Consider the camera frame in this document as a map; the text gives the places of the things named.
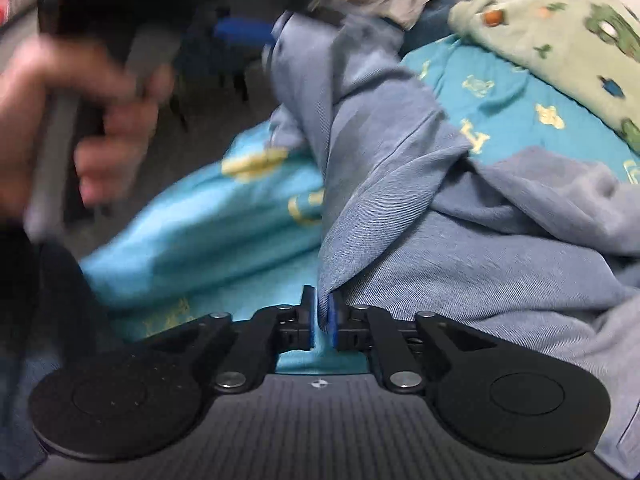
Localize person's left hand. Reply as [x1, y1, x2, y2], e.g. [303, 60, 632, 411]
[1, 36, 174, 220]

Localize teal patterned bed sheet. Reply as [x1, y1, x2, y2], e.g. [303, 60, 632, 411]
[79, 34, 640, 376]

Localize green cartoon fleece blanket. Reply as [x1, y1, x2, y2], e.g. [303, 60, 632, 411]
[448, 0, 640, 151]

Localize blue denim jeans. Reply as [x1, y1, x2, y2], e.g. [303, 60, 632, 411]
[264, 14, 639, 479]

